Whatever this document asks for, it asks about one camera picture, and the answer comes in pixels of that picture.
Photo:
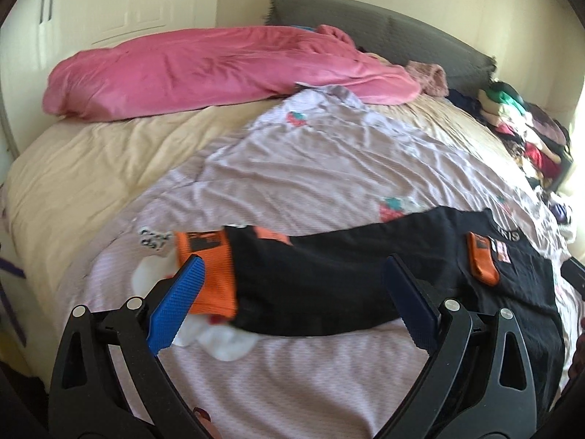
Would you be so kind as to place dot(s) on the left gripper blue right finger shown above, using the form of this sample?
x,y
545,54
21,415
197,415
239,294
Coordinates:
x,y
414,304

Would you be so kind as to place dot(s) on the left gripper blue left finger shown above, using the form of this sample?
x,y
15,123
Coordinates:
x,y
179,293

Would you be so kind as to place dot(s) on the black sweater orange patches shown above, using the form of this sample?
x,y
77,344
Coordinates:
x,y
268,283

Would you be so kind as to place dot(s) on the pile of folded clothes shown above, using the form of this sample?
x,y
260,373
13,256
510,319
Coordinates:
x,y
539,144

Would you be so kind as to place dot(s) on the right hand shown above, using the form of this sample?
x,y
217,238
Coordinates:
x,y
578,359

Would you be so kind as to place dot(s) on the lilac strawberry print quilt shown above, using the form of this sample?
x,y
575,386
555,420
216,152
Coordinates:
x,y
312,195

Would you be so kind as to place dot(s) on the dark navy garment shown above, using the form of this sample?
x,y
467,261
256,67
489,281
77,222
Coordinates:
x,y
468,104

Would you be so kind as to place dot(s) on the pink fuzzy garment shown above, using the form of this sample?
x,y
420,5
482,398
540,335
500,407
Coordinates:
x,y
431,78

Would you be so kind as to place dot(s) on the pink fleece blanket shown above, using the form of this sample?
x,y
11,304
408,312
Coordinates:
x,y
191,69

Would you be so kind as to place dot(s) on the grey quilted headboard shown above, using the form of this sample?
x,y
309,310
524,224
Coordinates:
x,y
392,35

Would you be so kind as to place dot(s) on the cream wardrobe cabinet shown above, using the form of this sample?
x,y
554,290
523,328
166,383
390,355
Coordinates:
x,y
61,24

